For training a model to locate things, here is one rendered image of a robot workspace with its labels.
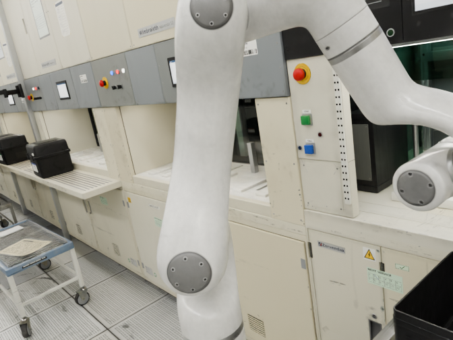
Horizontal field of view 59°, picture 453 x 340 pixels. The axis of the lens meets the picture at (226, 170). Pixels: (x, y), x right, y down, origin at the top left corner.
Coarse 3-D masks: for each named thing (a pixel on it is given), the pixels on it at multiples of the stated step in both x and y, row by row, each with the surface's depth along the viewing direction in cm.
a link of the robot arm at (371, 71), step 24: (360, 48) 59; (384, 48) 59; (336, 72) 64; (360, 72) 60; (384, 72) 60; (360, 96) 63; (384, 96) 61; (408, 96) 60; (432, 96) 60; (384, 120) 63; (408, 120) 60; (432, 120) 58
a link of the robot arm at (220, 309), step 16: (224, 288) 75; (192, 304) 73; (208, 304) 72; (224, 304) 73; (240, 304) 76; (192, 320) 71; (208, 320) 70; (224, 320) 71; (240, 320) 75; (192, 336) 72; (208, 336) 71; (224, 336) 72
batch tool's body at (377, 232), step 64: (320, 64) 123; (448, 64) 142; (320, 128) 130; (384, 128) 148; (320, 192) 138; (384, 192) 149; (320, 256) 147; (384, 256) 126; (320, 320) 157; (384, 320) 133
